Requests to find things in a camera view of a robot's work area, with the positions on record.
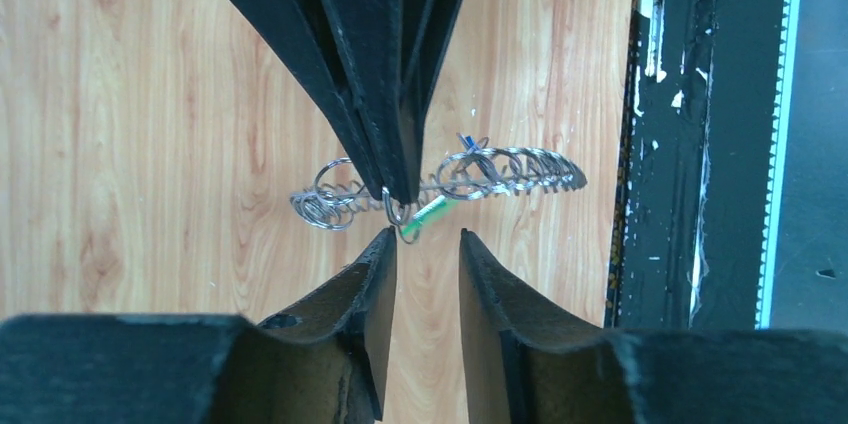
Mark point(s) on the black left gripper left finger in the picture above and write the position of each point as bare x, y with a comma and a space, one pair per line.
323, 359

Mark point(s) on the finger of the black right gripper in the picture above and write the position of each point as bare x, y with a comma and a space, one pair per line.
391, 52
298, 31

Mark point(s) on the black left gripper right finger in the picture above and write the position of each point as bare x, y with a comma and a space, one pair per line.
527, 360

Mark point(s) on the green key tag with key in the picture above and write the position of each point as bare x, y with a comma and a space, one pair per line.
430, 213

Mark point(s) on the blue key tag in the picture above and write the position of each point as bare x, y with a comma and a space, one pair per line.
468, 142

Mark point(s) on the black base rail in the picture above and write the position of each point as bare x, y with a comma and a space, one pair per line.
693, 165

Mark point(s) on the white slotted cable duct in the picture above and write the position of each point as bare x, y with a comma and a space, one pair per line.
787, 47

